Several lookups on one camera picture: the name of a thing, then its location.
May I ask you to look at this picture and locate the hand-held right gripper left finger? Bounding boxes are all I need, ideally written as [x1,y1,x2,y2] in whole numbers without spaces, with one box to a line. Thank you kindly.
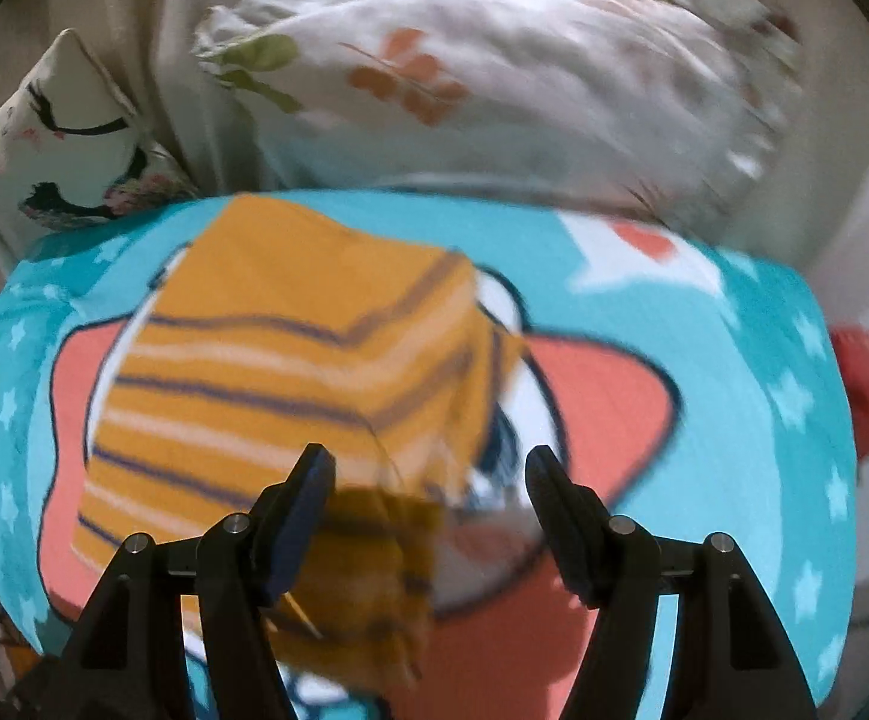
[13,444,336,720]

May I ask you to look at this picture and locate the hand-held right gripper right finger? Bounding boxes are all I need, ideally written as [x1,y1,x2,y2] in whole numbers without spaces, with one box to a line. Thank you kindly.
[525,445,814,720]

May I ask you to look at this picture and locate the yellow striped sweater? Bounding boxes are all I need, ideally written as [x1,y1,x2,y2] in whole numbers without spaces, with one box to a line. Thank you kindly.
[70,193,533,694]

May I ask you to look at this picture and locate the turquoise printed blanket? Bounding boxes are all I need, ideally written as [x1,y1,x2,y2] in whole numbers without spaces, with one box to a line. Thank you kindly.
[0,187,859,720]

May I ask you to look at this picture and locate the white cushion with black print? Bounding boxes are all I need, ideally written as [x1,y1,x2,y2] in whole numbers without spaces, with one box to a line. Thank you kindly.
[0,28,199,232]

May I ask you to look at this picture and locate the white leaf print pillow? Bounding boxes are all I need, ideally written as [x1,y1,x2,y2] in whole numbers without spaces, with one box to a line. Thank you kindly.
[193,0,806,230]

